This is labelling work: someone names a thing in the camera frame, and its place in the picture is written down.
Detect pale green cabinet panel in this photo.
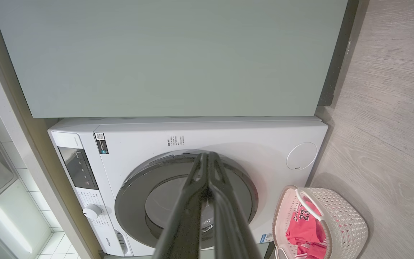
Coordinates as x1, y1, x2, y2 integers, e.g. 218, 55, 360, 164
0, 0, 348, 118

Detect red shorts with white stripes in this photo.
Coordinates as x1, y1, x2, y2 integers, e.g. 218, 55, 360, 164
294, 242, 329, 259

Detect round white filter cover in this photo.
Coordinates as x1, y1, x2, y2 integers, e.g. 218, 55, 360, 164
286, 142, 318, 170

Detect black washer control panel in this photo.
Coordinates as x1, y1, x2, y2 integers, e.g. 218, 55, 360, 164
57, 146, 99, 190

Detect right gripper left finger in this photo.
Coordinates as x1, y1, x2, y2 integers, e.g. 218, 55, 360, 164
152, 153, 211, 259

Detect white washer dial knob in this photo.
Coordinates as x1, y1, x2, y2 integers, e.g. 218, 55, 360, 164
82, 204, 102, 220

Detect round glass washing machine door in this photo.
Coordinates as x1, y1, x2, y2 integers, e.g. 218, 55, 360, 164
115, 149, 259, 249

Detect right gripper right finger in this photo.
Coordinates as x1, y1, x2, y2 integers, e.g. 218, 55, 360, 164
209, 152, 262, 259

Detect white front-load washing machine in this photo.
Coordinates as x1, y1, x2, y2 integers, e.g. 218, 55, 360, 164
48, 116, 329, 258

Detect black QR code sticker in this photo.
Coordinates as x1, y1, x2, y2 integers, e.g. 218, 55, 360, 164
94, 132, 109, 154

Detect cream perforated laundry basket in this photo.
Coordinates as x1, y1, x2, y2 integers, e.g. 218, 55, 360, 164
272, 185, 368, 259

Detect red Bulls 23 jersey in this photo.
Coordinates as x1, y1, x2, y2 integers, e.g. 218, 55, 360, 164
285, 201, 327, 246

